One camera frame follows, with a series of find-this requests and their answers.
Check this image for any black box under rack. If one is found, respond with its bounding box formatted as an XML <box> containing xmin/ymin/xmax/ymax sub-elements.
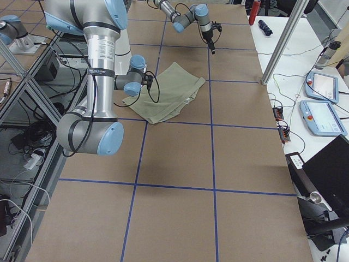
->
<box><xmin>34</xmin><ymin>53</ymin><xmax>59</xmax><ymax>81</ymax></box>

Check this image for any lower teach pendant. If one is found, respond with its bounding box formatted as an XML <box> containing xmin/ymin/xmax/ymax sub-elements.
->
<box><xmin>299</xmin><ymin>100</ymin><xmax>348</xmax><ymax>137</ymax></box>

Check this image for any folded dark blue umbrella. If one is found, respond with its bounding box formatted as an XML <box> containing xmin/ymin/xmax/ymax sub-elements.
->
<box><xmin>258</xmin><ymin>20</ymin><xmax>273</xmax><ymax>37</ymax></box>

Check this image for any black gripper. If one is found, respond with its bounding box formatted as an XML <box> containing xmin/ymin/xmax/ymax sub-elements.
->
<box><xmin>143</xmin><ymin>74</ymin><xmax>153</xmax><ymax>90</ymax></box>
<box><xmin>201</xmin><ymin>21</ymin><xmax>222</xmax><ymax>54</ymax></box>

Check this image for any sage green long-sleeve shirt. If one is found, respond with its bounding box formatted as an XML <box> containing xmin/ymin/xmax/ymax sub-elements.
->
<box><xmin>123</xmin><ymin>62</ymin><xmax>205</xmax><ymax>124</ymax></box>

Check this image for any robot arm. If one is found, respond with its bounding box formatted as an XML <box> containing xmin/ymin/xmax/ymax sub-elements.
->
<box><xmin>44</xmin><ymin>1</ymin><xmax>148</xmax><ymax>156</ymax></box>
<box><xmin>146</xmin><ymin>0</ymin><xmax>222</xmax><ymax>55</ymax></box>

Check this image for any aluminium frame rack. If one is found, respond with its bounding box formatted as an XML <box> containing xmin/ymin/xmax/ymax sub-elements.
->
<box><xmin>1</xmin><ymin>35</ymin><xmax>87</xmax><ymax>261</ymax></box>

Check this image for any red cylinder tube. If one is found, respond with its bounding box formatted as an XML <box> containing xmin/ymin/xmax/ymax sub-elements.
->
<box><xmin>249</xmin><ymin>0</ymin><xmax>261</xmax><ymax>26</ymax></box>

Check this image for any clear water bottle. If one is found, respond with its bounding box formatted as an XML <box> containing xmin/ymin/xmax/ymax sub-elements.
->
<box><xmin>315</xmin><ymin>40</ymin><xmax>341</xmax><ymax>70</ymax></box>

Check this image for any white power strip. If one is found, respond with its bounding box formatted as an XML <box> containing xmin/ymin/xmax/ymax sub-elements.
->
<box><xmin>23</xmin><ymin>153</ymin><xmax>44</xmax><ymax>170</ymax></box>

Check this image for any teach pendant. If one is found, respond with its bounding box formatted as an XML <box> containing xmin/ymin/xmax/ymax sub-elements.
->
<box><xmin>299</xmin><ymin>100</ymin><xmax>348</xmax><ymax>137</ymax></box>
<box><xmin>304</xmin><ymin>72</ymin><xmax>339</xmax><ymax>104</ymax></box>

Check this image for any black monitor with stand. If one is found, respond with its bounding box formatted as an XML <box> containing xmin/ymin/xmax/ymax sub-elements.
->
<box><xmin>286</xmin><ymin>135</ymin><xmax>348</xmax><ymax>251</ymax></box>

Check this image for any orange black electronics board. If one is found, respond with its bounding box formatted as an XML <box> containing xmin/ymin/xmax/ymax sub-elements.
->
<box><xmin>272</xmin><ymin>106</ymin><xmax>291</xmax><ymax>144</ymax></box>

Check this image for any upper teach pendant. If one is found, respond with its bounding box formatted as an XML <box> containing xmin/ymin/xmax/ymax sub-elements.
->
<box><xmin>304</xmin><ymin>72</ymin><xmax>339</xmax><ymax>104</ymax></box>

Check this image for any aluminium frame post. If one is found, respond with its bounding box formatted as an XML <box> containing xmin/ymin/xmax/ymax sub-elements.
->
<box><xmin>261</xmin><ymin>0</ymin><xmax>309</xmax><ymax>85</ymax></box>

